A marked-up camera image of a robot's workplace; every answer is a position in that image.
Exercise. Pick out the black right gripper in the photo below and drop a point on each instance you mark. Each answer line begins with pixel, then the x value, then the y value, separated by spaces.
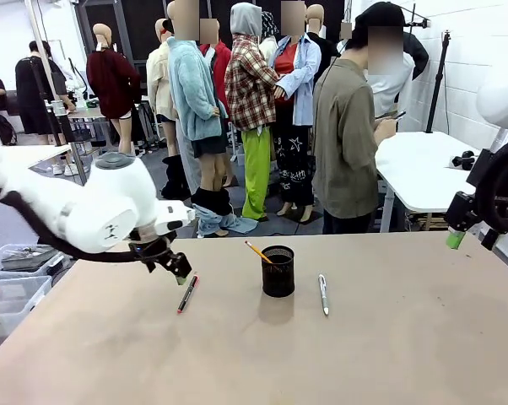
pixel 463 211

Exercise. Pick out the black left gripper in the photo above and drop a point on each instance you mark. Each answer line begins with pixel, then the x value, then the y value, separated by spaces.
pixel 150 249

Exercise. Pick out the black red marker pen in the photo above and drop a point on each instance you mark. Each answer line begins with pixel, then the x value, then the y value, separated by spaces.
pixel 187 294

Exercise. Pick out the black smartphone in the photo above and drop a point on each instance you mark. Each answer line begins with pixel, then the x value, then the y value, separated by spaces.
pixel 399 114

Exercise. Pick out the white silver pen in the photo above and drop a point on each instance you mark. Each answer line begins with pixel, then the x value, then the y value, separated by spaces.
pixel 323 295

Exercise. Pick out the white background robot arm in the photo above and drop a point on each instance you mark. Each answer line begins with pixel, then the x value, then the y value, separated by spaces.
pixel 79 84

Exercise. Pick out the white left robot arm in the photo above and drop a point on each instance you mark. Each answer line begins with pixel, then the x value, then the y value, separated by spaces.
pixel 110 198

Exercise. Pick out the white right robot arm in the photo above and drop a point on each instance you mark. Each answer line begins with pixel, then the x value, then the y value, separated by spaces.
pixel 503 101

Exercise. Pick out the black mesh pen holder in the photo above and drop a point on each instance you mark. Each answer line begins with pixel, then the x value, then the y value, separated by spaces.
pixel 278 278

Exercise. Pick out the person's right hand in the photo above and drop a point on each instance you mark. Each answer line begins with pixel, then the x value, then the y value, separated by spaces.
pixel 385 128

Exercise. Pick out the wooden pallet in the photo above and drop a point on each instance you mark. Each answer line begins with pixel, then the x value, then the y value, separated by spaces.
pixel 427 220

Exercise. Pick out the blue jeans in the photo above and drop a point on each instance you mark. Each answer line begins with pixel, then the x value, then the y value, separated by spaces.
pixel 214 223

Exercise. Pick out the yellow pencil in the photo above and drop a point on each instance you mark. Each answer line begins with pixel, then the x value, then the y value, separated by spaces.
pixel 256 251

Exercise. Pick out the black device on white table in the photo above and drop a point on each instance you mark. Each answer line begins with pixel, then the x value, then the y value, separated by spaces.
pixel 463 161

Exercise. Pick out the white table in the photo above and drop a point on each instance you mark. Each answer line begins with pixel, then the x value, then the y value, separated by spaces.
pixel 423 169

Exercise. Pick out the black fuzzy boots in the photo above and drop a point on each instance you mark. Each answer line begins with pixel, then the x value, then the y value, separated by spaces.
pixel 176 177

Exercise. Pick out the dark flat item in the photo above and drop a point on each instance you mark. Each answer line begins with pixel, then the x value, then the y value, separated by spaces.
pixel 26 259

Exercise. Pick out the black tripod stand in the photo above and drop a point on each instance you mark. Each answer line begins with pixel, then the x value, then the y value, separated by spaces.
pixel 437 84

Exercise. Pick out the person in olive shirt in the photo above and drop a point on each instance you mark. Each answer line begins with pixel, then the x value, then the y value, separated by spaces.
pixel 342 147

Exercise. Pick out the mannequin in white shirt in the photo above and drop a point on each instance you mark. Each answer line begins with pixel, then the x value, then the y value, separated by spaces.
pixel 389 90

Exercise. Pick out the mannequin in light blue fleece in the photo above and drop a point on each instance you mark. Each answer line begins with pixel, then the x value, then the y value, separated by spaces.
pixel 190 93

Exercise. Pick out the grey workbench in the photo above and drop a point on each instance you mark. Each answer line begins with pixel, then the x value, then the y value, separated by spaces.
pixel 89 114

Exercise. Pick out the mannequin in cream jacket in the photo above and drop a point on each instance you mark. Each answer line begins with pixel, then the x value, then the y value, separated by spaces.
pixel 158 84

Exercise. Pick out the mannequin in plaid shirt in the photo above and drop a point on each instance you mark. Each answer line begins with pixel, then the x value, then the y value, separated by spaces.
pixel 250 93

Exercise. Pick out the mannequin in black white-collared jacket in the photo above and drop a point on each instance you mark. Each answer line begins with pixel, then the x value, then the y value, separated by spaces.
pixel 418 55

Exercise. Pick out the mannequin in maroon sweater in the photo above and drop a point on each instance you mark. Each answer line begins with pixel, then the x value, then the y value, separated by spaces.
pixel 112 84

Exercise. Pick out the black stand with silver cap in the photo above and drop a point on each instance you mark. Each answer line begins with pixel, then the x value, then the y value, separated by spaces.
pixel 59 109

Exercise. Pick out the mannequin in red jacket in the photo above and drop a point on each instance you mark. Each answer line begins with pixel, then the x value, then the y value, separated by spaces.
pixel 221 63

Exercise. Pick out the mannequin in blue shirt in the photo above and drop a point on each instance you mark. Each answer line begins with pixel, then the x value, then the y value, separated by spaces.
pixel 298 93

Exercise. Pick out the person in black t-shirt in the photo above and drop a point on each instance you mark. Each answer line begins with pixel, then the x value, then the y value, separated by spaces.
pixel 34 88

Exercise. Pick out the mannequin in patterned hood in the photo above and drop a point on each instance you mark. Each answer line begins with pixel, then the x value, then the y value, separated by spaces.
pixel 270 29

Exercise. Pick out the grey metal frame post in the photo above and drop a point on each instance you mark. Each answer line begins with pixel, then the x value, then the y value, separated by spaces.
pixel 55 84

